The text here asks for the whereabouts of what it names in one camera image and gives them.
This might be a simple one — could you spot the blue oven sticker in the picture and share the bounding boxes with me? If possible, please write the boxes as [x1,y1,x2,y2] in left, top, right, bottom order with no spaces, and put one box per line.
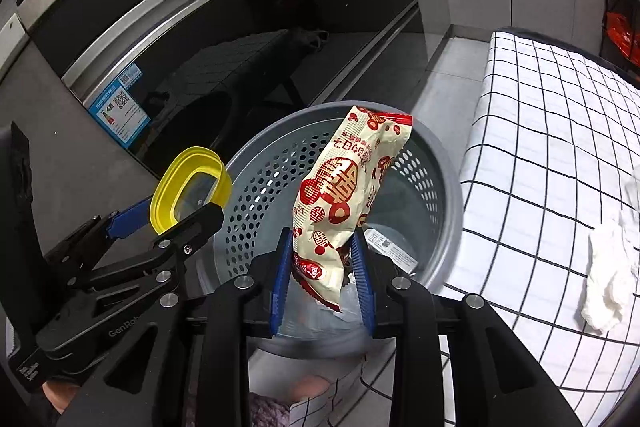
[90,62,151,144]

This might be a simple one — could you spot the yellow plastic lid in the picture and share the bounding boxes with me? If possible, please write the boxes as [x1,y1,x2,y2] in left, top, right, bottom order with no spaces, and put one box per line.
[150,146,233,236]

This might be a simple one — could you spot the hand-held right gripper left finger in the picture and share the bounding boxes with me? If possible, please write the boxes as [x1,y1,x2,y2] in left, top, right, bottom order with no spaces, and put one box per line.
[55,227,294,427]

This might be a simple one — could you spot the person's left hand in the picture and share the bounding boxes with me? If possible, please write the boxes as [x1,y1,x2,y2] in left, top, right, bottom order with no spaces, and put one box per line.
[41,379,83,414]

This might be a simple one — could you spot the grey perforated basket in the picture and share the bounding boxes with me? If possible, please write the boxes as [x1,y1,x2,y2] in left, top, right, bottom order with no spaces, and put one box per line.
[212,103,466,358]

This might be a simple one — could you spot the white checkered tablecloth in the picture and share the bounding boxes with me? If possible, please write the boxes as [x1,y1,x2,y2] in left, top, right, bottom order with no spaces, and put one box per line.
[290,29,640,427]

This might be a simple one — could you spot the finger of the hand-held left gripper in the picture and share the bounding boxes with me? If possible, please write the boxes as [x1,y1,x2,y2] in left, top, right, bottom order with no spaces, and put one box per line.
[80,202,226,295]
[44,198,157,280]

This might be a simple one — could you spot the black built-in oven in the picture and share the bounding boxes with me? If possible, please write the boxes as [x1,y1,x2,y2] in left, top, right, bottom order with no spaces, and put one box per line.
[0,0,451,180]

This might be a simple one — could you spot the orange plastic bag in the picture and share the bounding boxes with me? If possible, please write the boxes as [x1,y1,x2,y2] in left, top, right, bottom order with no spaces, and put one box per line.
[602,11,640,68]

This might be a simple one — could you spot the red and white snack packet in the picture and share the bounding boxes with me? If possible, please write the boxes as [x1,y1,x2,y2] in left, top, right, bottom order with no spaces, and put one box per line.
[291,105,414,313]

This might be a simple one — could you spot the person's leg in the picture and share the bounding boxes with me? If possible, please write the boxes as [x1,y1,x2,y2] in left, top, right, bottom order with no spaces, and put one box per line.
[247,373,335,427]

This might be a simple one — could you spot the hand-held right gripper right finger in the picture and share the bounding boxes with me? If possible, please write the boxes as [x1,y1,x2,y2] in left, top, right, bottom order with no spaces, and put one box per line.
[349,237,583,427]

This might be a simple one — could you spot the white crumpled tissue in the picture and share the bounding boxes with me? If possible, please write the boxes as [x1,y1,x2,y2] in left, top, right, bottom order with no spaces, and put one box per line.
[580,206,640,334]

